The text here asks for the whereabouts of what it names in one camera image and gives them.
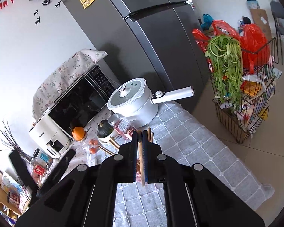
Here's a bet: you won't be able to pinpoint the floral table cover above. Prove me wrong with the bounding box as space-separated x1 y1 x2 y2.
68 106 118 172

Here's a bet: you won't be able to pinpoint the glass jar with tomatoes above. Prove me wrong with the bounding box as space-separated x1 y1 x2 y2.
84 134 99 155

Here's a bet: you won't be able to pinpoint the cream air fryer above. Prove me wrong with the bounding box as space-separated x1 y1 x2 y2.
29 114 70 159

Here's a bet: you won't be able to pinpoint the orange fruit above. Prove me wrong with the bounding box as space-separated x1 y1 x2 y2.
72 127 86 141

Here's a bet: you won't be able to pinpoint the dark green pumpkin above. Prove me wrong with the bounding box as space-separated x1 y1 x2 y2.
96 119 114 138

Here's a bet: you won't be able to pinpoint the grey checked tablecloth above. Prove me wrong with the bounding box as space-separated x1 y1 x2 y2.
113 102 275 226

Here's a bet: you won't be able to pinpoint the red labelled jar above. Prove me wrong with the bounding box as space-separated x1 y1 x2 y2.
118 119 136 140

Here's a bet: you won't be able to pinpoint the black microwave oven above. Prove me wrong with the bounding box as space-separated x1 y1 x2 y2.
48 66 115 136

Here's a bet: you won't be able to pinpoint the white electric cooking pot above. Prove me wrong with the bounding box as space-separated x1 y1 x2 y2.
107 78 194 128

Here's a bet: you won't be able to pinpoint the floral cloth cover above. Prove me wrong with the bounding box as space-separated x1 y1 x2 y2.
33 49 108 120

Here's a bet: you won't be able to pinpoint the green leafy vegetables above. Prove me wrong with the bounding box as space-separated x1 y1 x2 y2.
205 34 243 111

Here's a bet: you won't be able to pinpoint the red plastic bag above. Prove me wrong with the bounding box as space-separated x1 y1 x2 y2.
192 28 213 73
212 20 270 74

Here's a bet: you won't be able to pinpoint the grey refrigerator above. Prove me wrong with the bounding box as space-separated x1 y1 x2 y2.
61 0 209 112

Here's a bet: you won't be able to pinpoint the blue plastic bag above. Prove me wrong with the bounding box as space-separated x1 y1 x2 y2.
201 14 213 30

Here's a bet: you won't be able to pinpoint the black chair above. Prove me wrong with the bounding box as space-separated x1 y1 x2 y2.
270 1 284 64

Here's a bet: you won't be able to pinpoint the black wire rack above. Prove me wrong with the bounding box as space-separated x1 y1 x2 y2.
206 31 277 144

